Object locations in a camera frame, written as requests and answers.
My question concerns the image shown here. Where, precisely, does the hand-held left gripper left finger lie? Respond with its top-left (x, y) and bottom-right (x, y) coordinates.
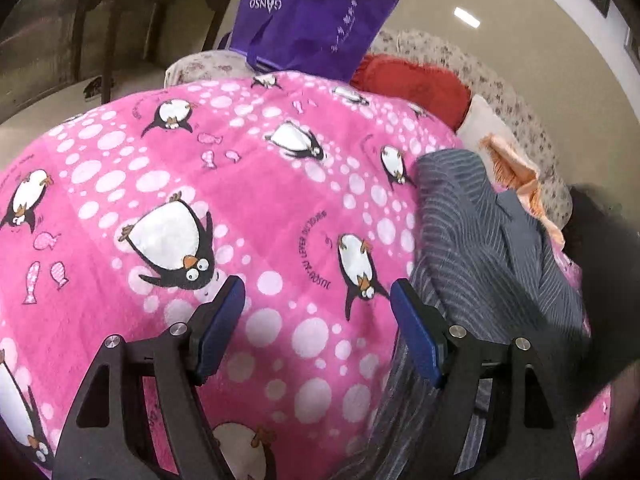
top-left (50, 275), bottom-right (247, 480)

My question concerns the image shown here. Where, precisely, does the grey striped garment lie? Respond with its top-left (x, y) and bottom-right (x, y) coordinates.
top-left (350, 149), bottom-right (593, 480)

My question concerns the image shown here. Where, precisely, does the white pillow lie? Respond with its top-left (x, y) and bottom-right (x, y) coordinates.
top-left (456, 94), bottom-right (526, 161)

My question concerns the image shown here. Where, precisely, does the purple shopping bag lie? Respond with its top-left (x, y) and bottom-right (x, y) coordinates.
top-left (220, 0), bottom-right (400, 83)

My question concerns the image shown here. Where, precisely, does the red cushion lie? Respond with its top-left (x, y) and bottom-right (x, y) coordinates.
top-left (350, 52), bottom-right (472, 131)

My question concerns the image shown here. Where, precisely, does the pink penguin printed blanket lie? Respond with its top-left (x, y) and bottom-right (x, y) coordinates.
top-left (0, 71), bottom-right (613, 480)

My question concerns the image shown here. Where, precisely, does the orange fringed shawl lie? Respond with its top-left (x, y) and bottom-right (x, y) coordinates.
top-left (480, 132), bottom-right (566, 248)

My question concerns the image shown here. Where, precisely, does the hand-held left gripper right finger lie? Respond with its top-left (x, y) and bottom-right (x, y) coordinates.
top-left (390, 278), bottom-right (583, 480)

